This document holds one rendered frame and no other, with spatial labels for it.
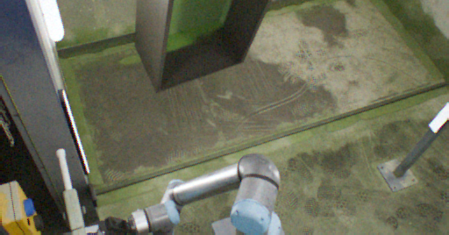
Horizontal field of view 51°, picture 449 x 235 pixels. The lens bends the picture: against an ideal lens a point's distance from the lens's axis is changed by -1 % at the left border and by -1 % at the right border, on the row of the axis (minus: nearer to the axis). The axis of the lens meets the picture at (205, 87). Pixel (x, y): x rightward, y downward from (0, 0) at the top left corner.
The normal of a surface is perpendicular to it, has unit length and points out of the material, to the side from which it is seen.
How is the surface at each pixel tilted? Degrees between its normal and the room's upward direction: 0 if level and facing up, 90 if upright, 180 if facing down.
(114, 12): 57
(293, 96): 0
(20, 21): 90
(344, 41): 0
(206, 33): 12
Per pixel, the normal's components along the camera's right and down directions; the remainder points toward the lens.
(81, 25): 0.33, 0.32
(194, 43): 0.15, -0.43
